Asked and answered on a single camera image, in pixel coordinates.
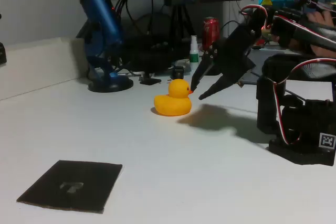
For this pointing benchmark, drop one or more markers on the black audio equipment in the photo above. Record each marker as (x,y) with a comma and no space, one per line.
(147,56)

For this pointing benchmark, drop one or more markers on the yellow rubber duck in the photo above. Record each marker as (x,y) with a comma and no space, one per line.
(172,103)

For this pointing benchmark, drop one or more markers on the person's left hand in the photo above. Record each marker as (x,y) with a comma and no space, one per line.
(324,51)

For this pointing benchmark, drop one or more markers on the black cardboard square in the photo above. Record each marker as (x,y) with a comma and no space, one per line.
(86,179)

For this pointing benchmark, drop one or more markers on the small black cube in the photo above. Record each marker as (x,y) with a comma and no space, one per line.
(177,73)

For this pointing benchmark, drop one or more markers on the white green spray bottle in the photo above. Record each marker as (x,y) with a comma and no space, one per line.
(193,57)

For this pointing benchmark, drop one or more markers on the black tripod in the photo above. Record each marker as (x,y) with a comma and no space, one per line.
(181,16)

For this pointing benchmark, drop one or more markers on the black white marker tag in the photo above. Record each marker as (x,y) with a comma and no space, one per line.
(327,140)

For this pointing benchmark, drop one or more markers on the flat black plate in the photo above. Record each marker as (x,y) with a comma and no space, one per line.
(150,81)

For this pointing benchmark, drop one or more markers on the white raised shelf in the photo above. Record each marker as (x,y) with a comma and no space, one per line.
(39,64)

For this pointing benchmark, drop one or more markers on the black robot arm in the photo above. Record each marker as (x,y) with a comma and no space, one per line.
(270,103)

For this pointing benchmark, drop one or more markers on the person's right hand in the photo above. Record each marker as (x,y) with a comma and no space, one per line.
(324,19)

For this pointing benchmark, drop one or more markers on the black leader arm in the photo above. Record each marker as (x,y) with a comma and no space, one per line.
(294,14)

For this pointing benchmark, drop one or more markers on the grey tablet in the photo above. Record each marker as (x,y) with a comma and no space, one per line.
(260,56)

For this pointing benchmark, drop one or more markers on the blue desk microphone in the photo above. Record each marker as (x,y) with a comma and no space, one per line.
(102,19)

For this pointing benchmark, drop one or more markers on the red cola can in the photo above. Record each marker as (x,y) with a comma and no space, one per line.
(211,32)

